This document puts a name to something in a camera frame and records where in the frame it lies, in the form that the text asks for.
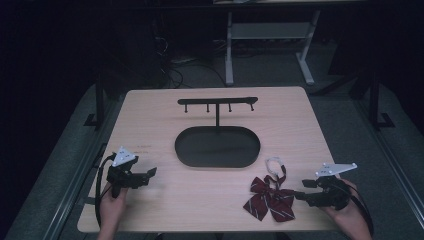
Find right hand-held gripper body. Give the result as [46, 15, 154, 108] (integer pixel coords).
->
[313, 162, 359, 212]

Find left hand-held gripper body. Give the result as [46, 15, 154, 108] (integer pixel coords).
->
[106, 145, 150, 199]

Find dark red striped bow tie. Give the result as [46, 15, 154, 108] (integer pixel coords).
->
[242, 156, 297, 223]

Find black hook stand with tray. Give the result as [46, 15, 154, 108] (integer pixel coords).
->
[174, 96, 261, 169]

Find person's right hand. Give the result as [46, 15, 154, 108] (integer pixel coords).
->
[320, 178, 374, 240]

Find person's left hand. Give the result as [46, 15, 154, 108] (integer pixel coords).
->
[97, 182, 130, 240]

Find black metal stand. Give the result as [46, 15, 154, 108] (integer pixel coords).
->
[367, 70, 396, 132]
[83, 71, 108, 130]

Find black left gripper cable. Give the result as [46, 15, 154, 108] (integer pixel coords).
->
[94, 152, 117, 228]

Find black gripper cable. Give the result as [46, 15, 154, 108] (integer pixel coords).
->
[344, 184, 375, 236]
[94, 152, 117, 228]

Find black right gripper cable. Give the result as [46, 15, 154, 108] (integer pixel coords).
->
[344, 184, 375, 236]

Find black floor cables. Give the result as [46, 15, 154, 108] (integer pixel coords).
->
[152, 34, 228, 90]

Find white metal desk frame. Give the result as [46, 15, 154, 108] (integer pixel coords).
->
[224, 9, 322, 87]

